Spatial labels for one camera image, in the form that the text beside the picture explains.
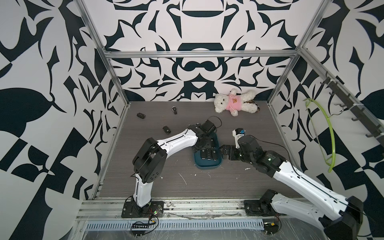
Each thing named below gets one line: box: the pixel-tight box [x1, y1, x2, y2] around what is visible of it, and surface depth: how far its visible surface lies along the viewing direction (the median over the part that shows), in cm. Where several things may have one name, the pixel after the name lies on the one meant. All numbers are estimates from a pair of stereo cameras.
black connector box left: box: [131, 223, 150, 238], surface depth 74 cm
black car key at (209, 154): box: [206, 149, 212, 161], surface depth 93 cm
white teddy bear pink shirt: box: [213, 88, 258, 117], surface depth 113 cm
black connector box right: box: [264, 222, 279, 235], surface depth 73 cm
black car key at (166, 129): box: [162, 125, 171, 135], surface depth 104 cm
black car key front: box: [200, 149, 207, 160], surface depth 93 cm
